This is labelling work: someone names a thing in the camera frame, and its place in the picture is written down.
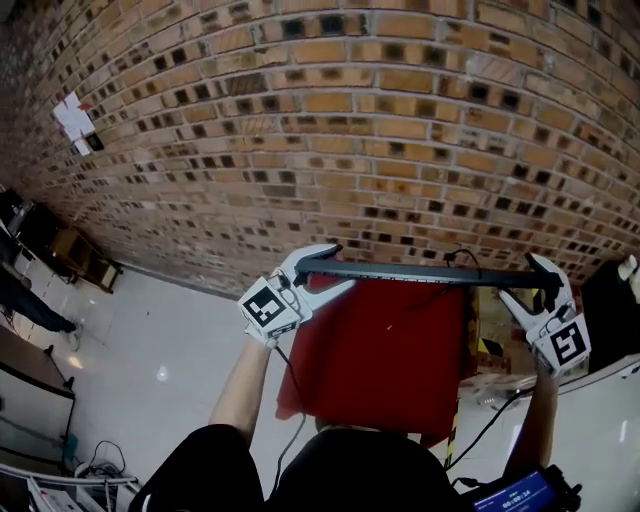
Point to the person's right forearm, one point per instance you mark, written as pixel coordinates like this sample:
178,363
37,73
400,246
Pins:
542,425

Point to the black keyboard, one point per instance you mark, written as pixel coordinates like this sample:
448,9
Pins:
425,275

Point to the red cloth covered table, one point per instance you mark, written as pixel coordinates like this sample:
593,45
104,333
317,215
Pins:
380,360

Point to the white paper sheet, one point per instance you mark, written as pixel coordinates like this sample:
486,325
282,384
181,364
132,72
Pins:
72,120

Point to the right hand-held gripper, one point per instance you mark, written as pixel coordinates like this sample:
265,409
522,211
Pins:
562,345

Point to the person's left hand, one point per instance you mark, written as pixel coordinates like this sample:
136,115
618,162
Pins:
270,344

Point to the white flat panel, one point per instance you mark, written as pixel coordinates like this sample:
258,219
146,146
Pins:
600,415

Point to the white metal rack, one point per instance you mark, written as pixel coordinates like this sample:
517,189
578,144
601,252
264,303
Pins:
60,492

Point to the person's black shirt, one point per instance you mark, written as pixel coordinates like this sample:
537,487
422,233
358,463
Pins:
350,475

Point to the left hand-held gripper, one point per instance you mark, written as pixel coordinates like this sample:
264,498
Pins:
270,310

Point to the person's left forearm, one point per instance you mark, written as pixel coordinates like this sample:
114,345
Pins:
240,390

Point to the small black wall device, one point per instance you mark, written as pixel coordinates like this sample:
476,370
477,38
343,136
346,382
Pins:
95,142

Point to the white desk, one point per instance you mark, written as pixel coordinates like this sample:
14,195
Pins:
30,390

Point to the black tablet with blue screen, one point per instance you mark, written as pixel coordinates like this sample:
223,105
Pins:
525,492

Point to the large white figure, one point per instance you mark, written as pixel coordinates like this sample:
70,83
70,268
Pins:
629,272

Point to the yellow black floor tape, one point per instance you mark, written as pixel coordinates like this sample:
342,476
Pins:
451,440

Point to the wooden shelf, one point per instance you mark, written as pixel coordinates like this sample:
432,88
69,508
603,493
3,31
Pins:
85,260

